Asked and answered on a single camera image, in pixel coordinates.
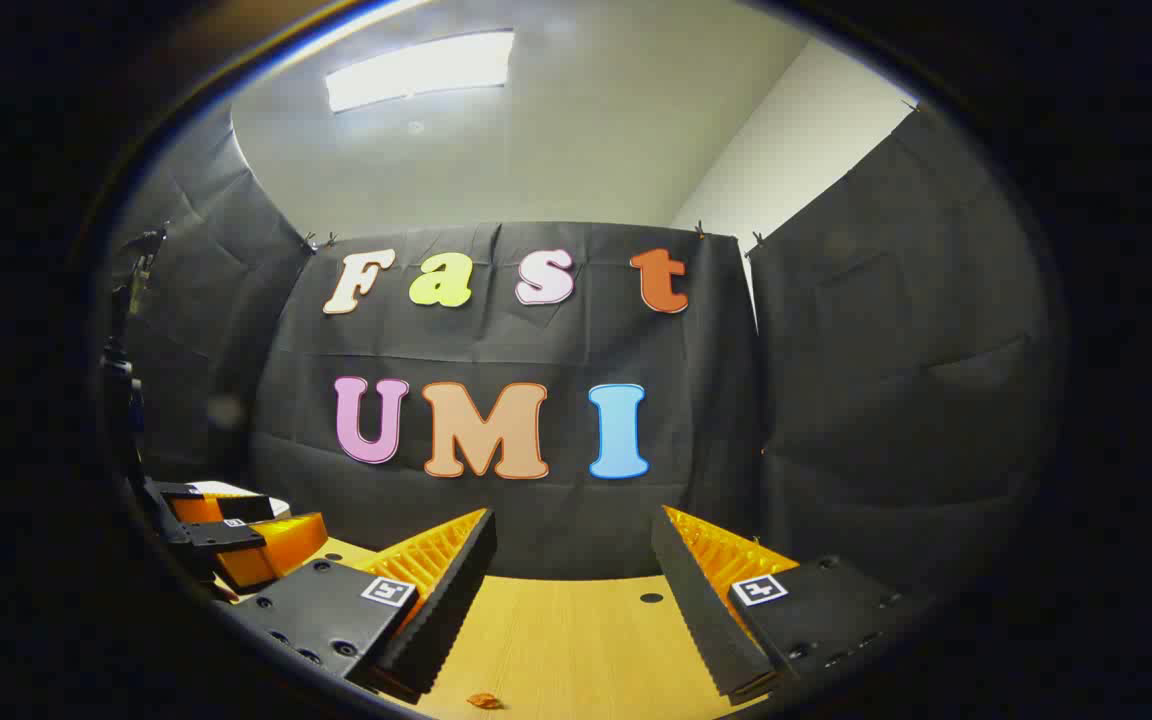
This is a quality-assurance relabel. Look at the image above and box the black backdrop cloth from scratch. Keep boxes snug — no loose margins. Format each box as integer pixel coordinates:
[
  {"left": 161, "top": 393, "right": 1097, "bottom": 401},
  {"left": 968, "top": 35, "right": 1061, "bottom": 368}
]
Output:
[{"left": 101, "top": 100, "right": 1069, "bottom": 601}]

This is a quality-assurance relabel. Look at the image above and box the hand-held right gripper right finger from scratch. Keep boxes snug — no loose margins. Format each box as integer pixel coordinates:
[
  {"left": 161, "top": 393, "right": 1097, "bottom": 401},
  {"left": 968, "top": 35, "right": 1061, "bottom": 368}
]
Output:
[{"left": 651, "top": 505, "right": 912, "bottom": 706}]

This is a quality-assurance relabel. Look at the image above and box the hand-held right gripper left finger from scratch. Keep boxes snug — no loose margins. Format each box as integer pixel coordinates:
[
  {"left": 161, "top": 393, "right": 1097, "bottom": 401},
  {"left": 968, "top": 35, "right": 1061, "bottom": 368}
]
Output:
[{"left": 226, "top": 507, "right": 497, "bottom": 701}]

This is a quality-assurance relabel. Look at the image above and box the ceiling light panel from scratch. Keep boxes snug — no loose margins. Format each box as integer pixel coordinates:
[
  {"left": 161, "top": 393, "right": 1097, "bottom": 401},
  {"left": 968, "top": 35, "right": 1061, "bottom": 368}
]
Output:
[{"left": 324, "top": 28, "right": 517, "bottom": 114}]

